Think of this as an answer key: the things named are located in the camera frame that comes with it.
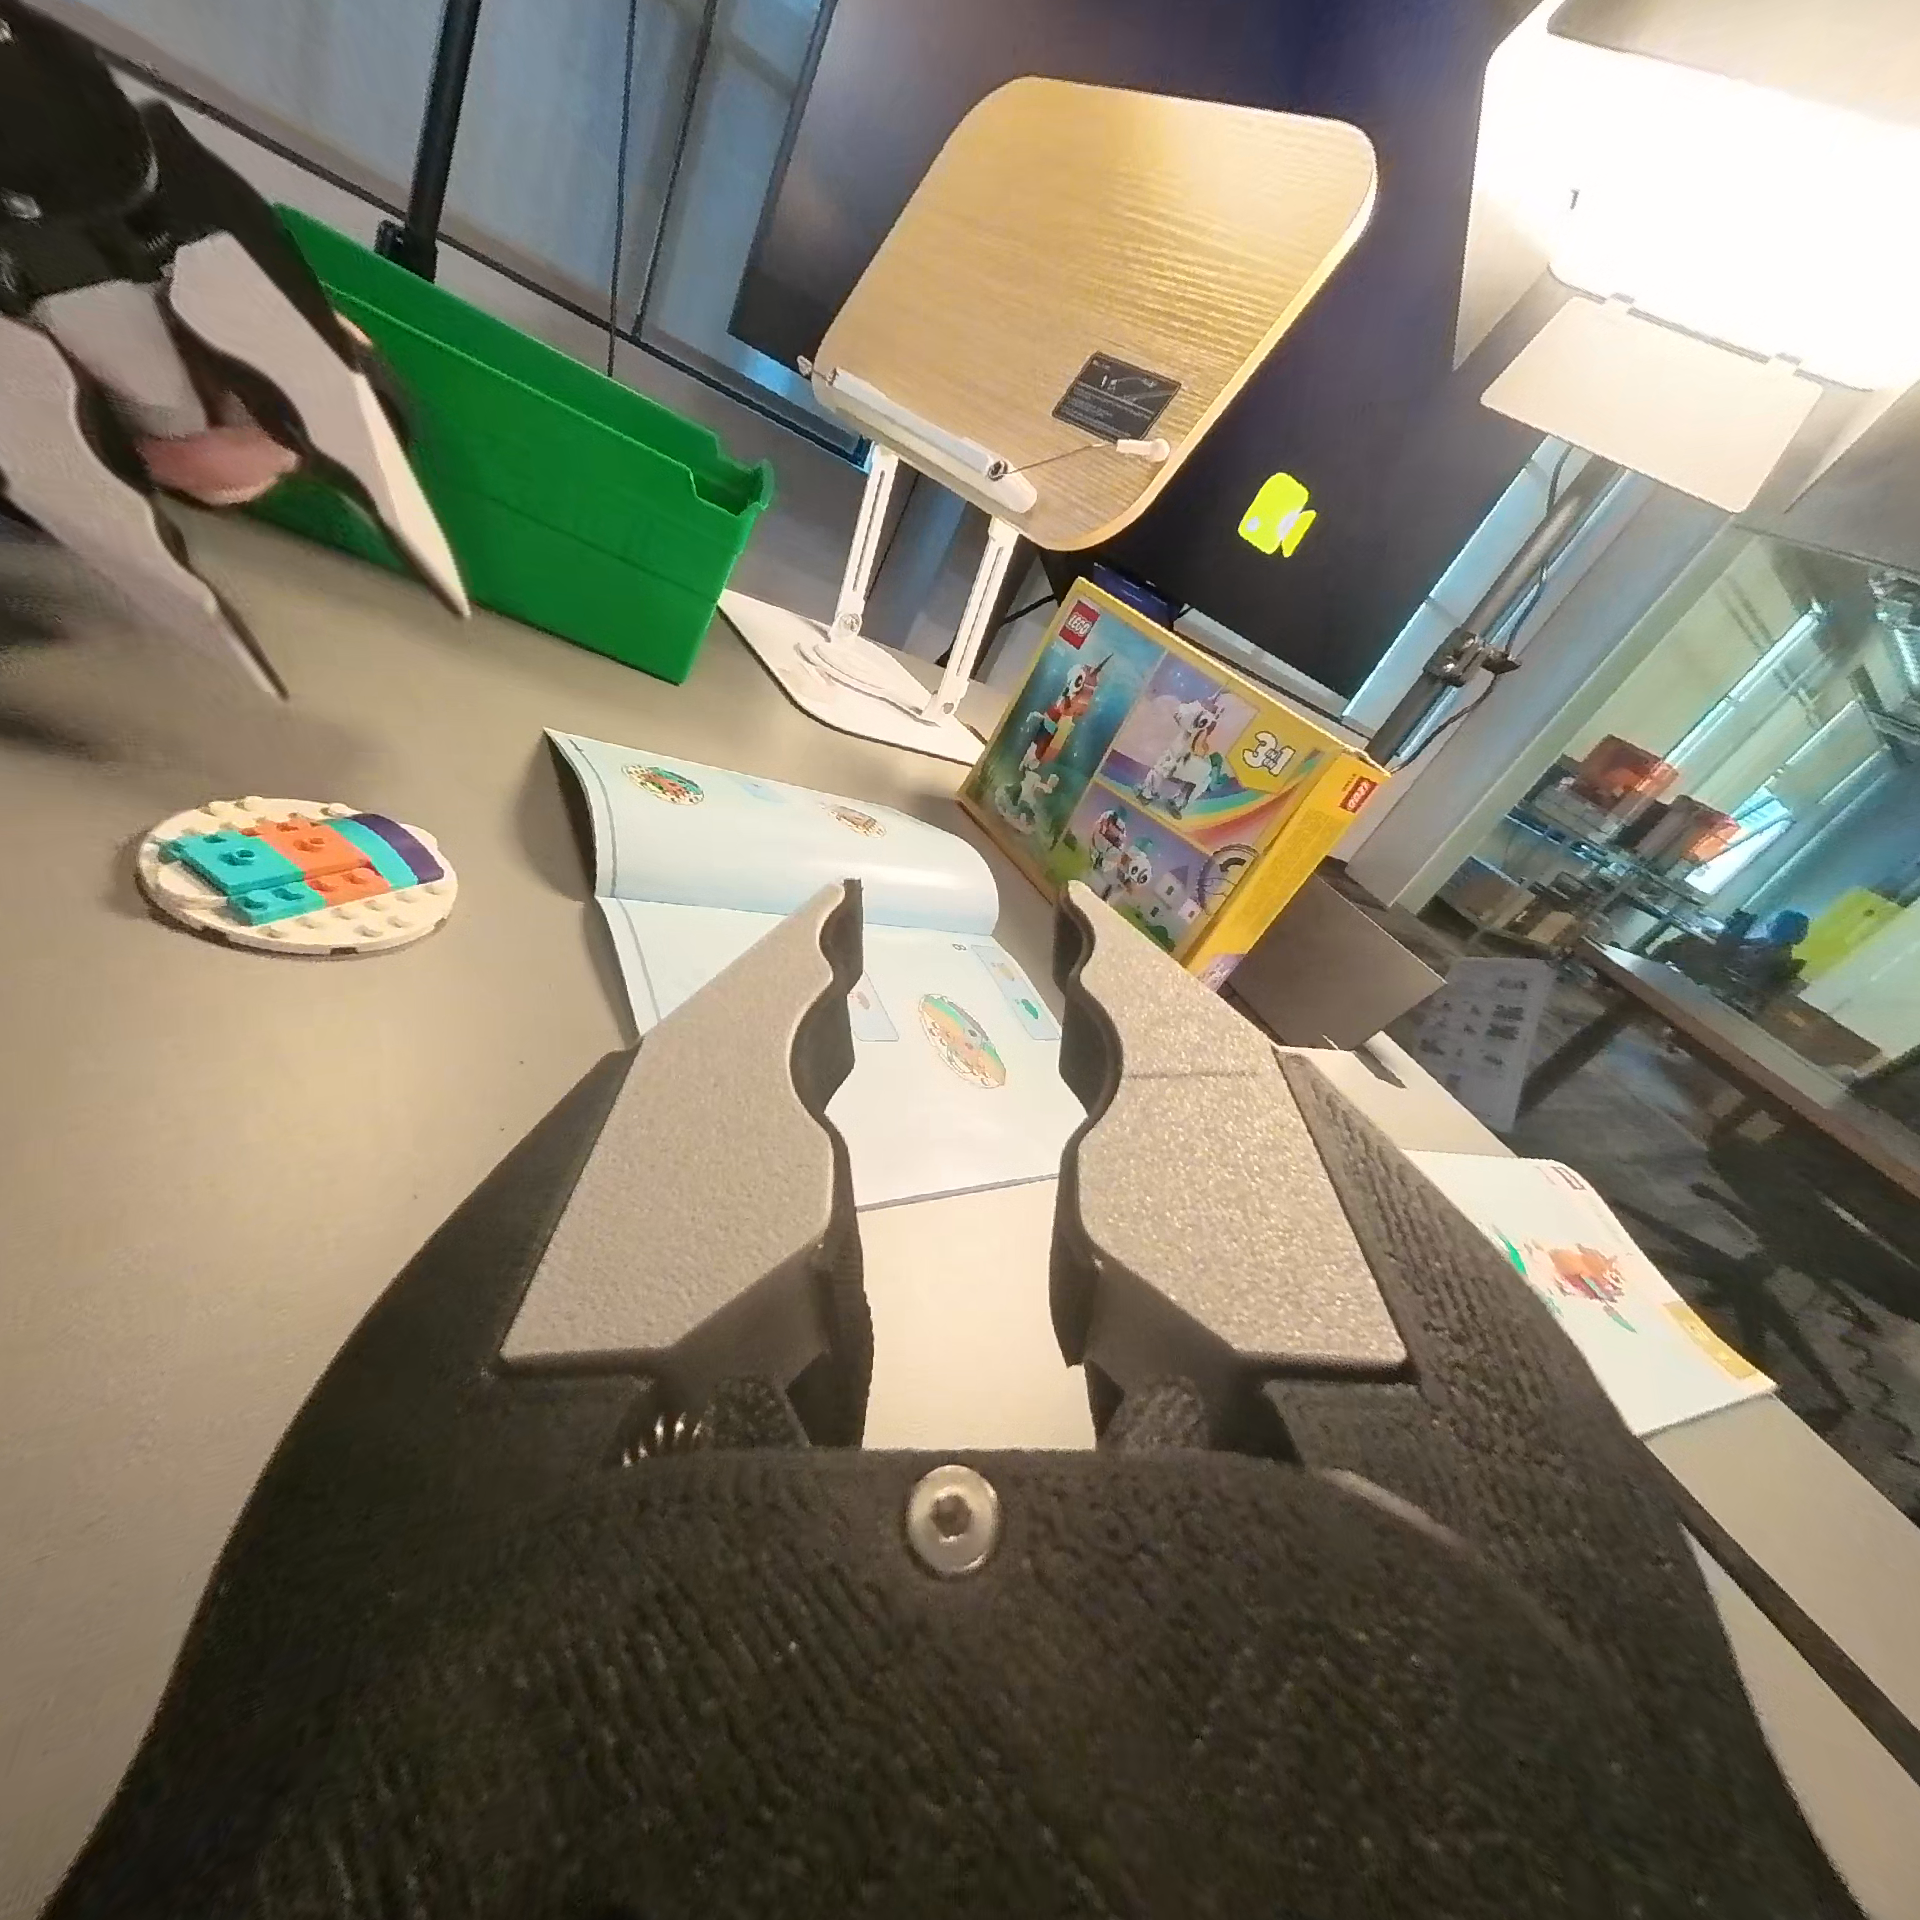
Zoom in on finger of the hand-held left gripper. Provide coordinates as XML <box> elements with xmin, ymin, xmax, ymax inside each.
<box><xmin>163</xmin><ymin>223</ymin><xmax>474</xmax><ymax>621</ymax></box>
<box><xmin>0</xmin><ymin>292</ymin><xmax>289</xmax><ymax>702</ymax></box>

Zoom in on black cable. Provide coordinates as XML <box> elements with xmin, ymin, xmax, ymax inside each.
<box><xmin>1656</xmin><ymin>1499</ymin><xmax>1920</xmax><ymax>1761</ymax></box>

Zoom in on small closed instruction booklet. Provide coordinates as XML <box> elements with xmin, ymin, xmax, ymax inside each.
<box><xmin>1400</xmin><ymin>1147</ymin><xmax>1778</xmax><ymax>1443</ymax></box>

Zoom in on round white lego plate build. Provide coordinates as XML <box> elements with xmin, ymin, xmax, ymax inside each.
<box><xmin>139</xmin><ymin>796</ymin><xmax>452</xmax><ymax>963</ymax></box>

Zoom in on open light blue instruction booklet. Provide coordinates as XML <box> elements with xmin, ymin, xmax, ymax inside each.
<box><xmin>542</xmin><ymin>728</ymin><xmax>1083</xmax><ymax>1208</ymax></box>

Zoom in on dark background table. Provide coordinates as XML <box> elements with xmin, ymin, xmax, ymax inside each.
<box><xmin>1589</xmin><ymin>945</ymin><xmax>1920</xmax><ymax>1162</ymax></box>

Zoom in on wooden book stand white legs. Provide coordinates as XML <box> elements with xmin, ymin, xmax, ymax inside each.
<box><xmin>719</xmin><ymin>76</ymin><xmax>1379</xmax><ymax>767</ymax></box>

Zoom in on black tripod pole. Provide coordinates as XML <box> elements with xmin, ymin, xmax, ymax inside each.
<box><xmin>376</xmin><ymin>0</ymin><xmax>486</xmax><ymax>287</ymax></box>

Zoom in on large dark display screen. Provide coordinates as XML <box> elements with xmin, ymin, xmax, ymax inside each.
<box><xmin>728</xmin><ymin>0</ymin><xmax>1522</xmax><ymax>715</ymax></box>

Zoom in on studio light panel on stand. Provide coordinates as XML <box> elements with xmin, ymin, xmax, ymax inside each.
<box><xmin>1337</xmin><ymin>0</ymin><xmax>1920</xmax><ymax>759</ymax></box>

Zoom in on person's left hand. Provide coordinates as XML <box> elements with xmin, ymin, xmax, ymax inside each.
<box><xmin>148</xmin><ymin>425</ymin><xmax>303</xmax><ymax>502</ymax></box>

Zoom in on yellow lego set box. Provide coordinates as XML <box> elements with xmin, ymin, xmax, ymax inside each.
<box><xmin>959</xmin><ymin>575</ymin><xmax>1387</xmax><ymax>992</ymax></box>

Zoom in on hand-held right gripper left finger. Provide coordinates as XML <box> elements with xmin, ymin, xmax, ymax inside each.
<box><xmin>496</xmin><ymin>878</ymin><xmax>873</xmax><ymax>1453</ymax></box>

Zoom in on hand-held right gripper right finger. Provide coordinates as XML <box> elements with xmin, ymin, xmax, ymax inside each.
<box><xmin>1054</xmin><ymin>882</ymin><xmax>1413</xmax><ymax>1427</ymax></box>

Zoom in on green plastic bin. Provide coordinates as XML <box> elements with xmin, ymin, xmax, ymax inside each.
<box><xmin>248</xmin><ymin>200</ymin><xmax>775</xmax><ymax>684</ymax></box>

